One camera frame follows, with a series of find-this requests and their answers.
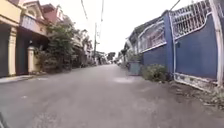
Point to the grey-blue bin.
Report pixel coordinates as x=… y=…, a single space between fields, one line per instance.
x=134 y=68

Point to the utility pole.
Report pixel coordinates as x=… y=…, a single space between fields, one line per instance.
x=95 y=45

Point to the row of houses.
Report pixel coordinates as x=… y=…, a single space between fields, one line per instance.
x=130 y=45
x=85 y=48

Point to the grey asphalt road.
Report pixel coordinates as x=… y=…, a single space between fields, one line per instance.
x=100 y=96

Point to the green bush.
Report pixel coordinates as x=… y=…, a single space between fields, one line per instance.
x=154 y=72

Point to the leafy tree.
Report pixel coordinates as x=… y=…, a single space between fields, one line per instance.
x=60 y=43

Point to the strip of dirt and rubble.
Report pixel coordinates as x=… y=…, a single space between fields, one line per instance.
x=203 y=95

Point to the yellow and red house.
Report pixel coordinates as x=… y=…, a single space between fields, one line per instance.
x=20 y=36

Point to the pale concrete pavement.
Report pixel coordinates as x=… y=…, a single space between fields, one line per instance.
x=13 y=79

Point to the blue wall with white railing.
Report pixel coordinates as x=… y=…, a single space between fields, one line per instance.
x=196 y=50

